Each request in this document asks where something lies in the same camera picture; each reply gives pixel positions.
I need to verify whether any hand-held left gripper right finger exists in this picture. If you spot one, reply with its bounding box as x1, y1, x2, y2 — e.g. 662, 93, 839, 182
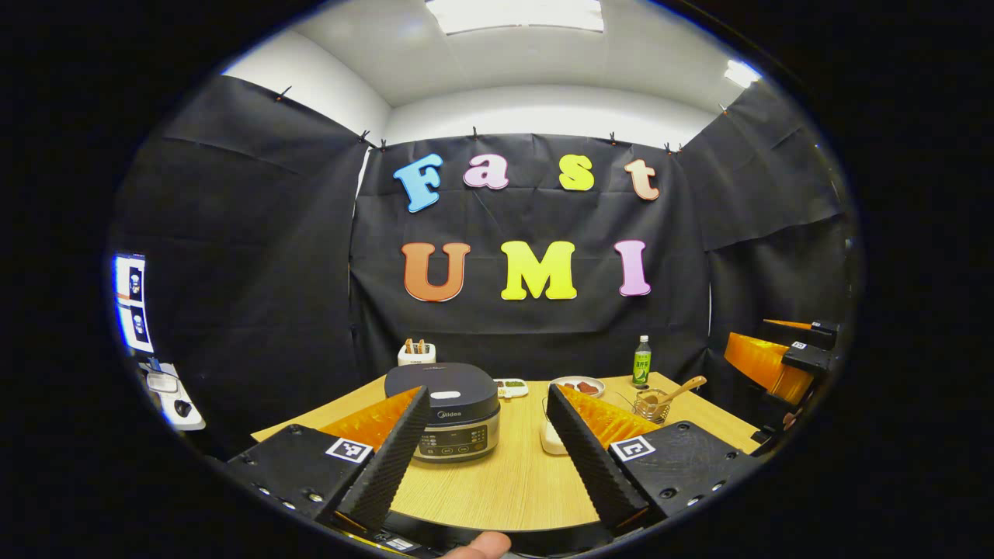
546, 383, 762, 535

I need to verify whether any white desk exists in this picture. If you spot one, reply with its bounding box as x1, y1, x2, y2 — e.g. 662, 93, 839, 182
138, 357, 207, 432

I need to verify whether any white toaster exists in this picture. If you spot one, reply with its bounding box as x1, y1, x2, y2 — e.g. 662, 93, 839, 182
397, 339, 437, 367

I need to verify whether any computer monitor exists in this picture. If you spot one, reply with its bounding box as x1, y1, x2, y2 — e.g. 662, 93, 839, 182
114, 252, 154, 354

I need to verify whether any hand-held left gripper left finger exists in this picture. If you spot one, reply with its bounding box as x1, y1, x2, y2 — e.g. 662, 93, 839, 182
225, 386, 433, 536

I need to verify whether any black silver rice cooker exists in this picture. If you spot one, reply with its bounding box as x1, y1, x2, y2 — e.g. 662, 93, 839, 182
384, 362, 502, 464

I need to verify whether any green tea bottle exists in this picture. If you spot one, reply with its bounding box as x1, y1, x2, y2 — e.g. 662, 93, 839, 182
631, 335, 652, 389

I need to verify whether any clear wire chopstick holder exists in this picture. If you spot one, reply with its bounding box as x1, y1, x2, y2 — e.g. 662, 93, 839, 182
633, 388, 673, 425

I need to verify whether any clear white rice container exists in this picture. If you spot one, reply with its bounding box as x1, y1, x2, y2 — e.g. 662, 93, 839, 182
540, 396, 569, 457

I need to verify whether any wooden spoon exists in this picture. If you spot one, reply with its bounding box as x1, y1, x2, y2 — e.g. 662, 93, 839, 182
643, 376, 708, 411

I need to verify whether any white plate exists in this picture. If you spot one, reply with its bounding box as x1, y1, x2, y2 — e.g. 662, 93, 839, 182
551, 376, 606, 398

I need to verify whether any black backdrop cloth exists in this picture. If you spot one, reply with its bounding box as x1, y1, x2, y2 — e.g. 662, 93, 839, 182
109, 74, 859, 459

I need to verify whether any large ceiling light panel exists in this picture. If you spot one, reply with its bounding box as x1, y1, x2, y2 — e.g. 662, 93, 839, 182
425, 0, 605, 36

